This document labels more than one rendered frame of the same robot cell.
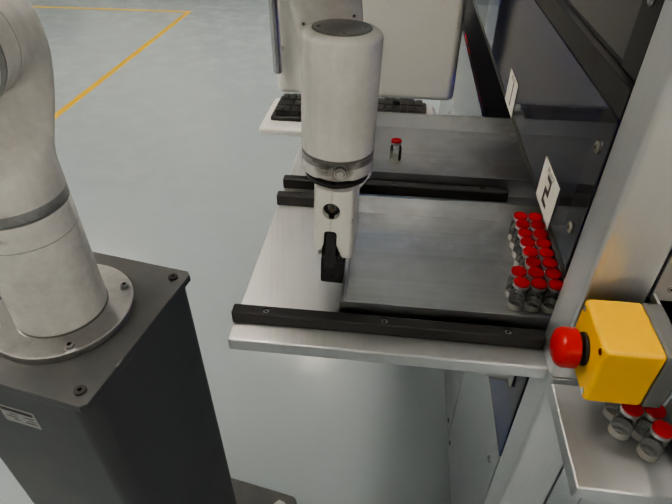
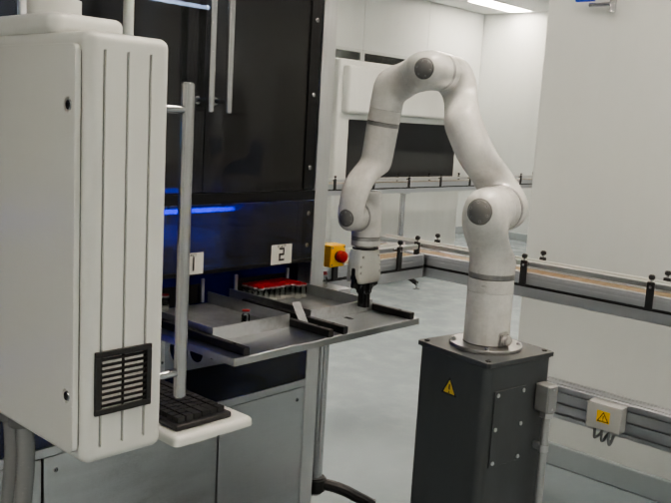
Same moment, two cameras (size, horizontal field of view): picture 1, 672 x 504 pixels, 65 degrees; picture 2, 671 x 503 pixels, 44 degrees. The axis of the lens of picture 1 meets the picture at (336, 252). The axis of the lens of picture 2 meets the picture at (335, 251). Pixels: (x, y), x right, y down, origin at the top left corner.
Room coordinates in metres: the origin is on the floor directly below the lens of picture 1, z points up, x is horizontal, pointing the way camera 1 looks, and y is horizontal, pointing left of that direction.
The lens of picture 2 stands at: (2.52, 1.29, 1.42)
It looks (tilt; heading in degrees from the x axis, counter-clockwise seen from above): 9 degrees down; 215
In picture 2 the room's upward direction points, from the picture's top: 3 degrees clockwise
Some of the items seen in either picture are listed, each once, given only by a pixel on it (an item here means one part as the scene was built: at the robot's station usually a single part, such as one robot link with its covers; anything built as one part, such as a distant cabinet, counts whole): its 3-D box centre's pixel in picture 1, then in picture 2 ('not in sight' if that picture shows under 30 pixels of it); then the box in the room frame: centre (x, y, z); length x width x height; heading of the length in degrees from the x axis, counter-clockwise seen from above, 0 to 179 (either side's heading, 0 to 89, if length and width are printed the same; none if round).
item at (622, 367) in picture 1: (620, 352); (330, 253); (0.34, -0.28, 1.00); 0.08 x 0.07 x 0.07; 83
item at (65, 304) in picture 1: (42, 260); (488, 311); (0.53, 0.38, 0.95); 0.19 x 0.19 x 0.18
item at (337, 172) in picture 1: (337, 158); (365, 242); (0.55, 0.00, 1.09); 0.09 x 0.08 x 0.03; 173
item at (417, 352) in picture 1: (414, 207); (274, 320); (0.78, -0.14, 0.87); 0.70 x 0.48 x 0.02; 173
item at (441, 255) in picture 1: (463, 258); (300, 298); (0.60, -0.19, 0.90); 0.34 x 0.26 x 0.04; 83
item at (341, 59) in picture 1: (339, 88); (365, 213); (0.56, 0.00, 1.17); 0.09 x 0.08 x 0.13; 3
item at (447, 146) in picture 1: (452, 150); (210, 313); (0.94, -0.23, 0.90); 0.34 x 0.26 x 0.04; 83
